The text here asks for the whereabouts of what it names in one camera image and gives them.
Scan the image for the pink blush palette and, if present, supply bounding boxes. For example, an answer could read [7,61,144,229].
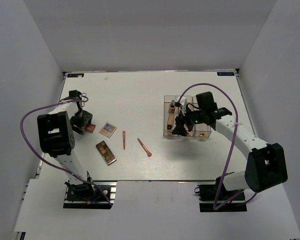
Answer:
[84,123,96,133]

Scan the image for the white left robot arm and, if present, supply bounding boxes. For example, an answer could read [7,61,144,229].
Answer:
[37,102,90,185]

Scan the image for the blue right corner label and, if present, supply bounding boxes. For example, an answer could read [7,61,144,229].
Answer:
[217,71,235,77]

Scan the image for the clear three-compartment organizer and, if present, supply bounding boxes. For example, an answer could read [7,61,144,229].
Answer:
[163,95,212,139]

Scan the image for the blue corner label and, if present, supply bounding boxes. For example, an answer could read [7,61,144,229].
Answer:
[217,71,235,77]
[66,73,85,78]

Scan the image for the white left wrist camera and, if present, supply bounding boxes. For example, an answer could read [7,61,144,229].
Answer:
[68,90,82,100]

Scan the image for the blue left corner label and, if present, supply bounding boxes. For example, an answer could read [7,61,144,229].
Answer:
[66,73,85,78]

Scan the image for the long clear eyeshadow palette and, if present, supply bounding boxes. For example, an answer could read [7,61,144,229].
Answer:
[187,125,194,132]

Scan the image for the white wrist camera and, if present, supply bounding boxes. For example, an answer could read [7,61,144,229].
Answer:
[174,95,188,115]
[68,90,82,100]

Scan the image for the glitter eyeshadow palette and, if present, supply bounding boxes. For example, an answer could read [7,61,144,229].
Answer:
[99,122,117,138]

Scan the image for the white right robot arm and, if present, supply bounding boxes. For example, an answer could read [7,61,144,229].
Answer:
[172,91,288,200]

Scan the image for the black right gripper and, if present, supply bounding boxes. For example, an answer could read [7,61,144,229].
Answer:
[171,105,206,137]

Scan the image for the black-cased brown eyeshadow palette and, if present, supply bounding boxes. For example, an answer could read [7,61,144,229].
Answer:
[95,140,117,166]

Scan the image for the square foundation bottle black pump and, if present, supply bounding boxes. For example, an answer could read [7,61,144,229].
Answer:
[166,114,175,130]

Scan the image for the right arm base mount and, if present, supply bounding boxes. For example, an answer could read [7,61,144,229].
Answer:
[194,184,247,213]

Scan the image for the round pink makeup brush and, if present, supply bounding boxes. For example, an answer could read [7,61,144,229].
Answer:
[137,138,152,157]

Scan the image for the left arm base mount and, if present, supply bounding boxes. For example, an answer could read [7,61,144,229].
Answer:
[63,181,117,210]

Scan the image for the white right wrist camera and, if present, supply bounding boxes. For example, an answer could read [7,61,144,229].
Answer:
[174,95,188,115]

